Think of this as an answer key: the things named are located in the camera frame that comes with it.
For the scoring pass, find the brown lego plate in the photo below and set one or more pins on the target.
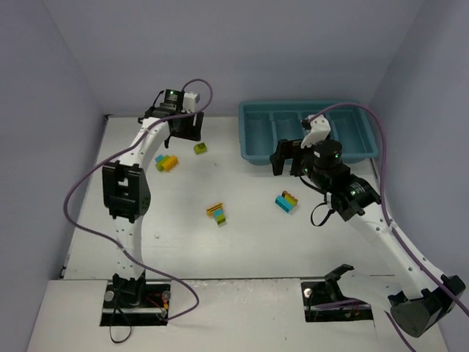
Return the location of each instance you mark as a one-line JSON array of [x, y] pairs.
[[286, 194]]

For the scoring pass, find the yellow black striped lego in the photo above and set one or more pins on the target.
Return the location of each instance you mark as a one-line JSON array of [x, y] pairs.
[[210, 210]]

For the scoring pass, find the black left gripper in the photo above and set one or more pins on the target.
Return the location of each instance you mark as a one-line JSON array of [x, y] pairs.
[[188, 127]]

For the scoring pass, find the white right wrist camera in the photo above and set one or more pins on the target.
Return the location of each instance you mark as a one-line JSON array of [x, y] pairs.
[[319, 129]]

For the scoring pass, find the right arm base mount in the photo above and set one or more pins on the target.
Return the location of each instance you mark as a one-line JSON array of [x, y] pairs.
[[323, 301]]

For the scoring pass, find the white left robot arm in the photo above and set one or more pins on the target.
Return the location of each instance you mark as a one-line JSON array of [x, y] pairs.
[[126, 193]]

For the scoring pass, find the lime green small lego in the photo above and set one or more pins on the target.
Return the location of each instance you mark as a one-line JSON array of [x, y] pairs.
[[220, 219]]

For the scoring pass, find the light blue long lego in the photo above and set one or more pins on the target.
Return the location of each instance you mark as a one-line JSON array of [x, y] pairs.
[[284, 204]]

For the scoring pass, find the lime green curved lego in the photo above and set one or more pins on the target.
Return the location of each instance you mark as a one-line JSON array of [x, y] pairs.
[[292, 201]]

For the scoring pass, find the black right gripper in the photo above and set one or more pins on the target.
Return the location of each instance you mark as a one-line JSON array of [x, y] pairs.
[[291, 155]]

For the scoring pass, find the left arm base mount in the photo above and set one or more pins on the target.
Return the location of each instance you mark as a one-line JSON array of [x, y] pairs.
[[151, 308]]

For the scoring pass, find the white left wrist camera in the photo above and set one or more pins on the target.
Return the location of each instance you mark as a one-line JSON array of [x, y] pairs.
[[190, 102]]

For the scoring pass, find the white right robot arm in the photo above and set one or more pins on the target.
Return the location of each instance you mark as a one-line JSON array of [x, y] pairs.
[[422, 294]]

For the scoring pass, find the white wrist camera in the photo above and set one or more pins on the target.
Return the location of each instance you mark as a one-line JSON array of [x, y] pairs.
[[190, 102], [319, 129]]

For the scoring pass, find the lime green lego brick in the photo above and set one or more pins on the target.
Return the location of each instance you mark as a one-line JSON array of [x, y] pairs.
[[159, 164]]

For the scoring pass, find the light blue small lego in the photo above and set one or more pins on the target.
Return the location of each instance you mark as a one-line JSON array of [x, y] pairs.
[[218, 213]]

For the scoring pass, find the lime green sloped lego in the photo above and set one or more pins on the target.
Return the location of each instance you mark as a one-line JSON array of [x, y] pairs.
[[200, 148]]

